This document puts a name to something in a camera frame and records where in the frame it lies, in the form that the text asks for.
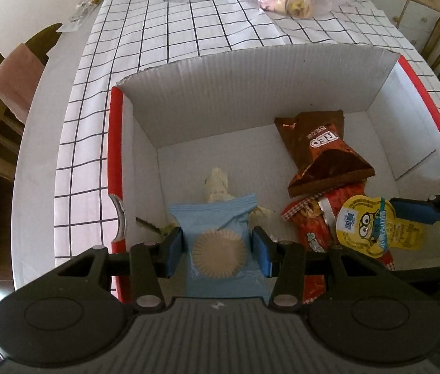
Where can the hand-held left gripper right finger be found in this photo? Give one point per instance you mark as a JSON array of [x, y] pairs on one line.
[[261, 251]]

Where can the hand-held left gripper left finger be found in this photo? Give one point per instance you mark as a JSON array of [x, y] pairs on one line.
[[174, 251]]

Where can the black green snack packet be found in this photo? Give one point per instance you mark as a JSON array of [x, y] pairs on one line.
[[148, 224]]

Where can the light blue cupcake packet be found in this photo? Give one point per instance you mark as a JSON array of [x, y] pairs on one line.
[[212, 218]]

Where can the yellow lid jelly cup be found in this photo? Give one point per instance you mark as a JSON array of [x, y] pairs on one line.
[[364, 222]]

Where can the red snack packet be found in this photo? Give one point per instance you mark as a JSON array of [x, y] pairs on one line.
[[313, 222]]

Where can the cream snack packet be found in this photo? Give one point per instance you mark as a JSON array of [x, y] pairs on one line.
[[216, 183]]

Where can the brown cookie packet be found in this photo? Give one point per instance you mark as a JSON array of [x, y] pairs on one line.
[[321, 152]]

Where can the red cardboard box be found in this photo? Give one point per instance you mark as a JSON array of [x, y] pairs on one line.
[[243, 85]]

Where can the white drawer cabinet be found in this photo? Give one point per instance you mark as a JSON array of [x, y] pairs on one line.
[[418, 11]]

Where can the white checked tablecloth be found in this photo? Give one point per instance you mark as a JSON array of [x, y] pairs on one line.
[[126, 39]]

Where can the pink cloth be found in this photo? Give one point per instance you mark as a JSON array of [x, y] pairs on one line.
[[17, 78]]

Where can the small clear wrapper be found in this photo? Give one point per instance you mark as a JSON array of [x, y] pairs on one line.
[[79, 11]]

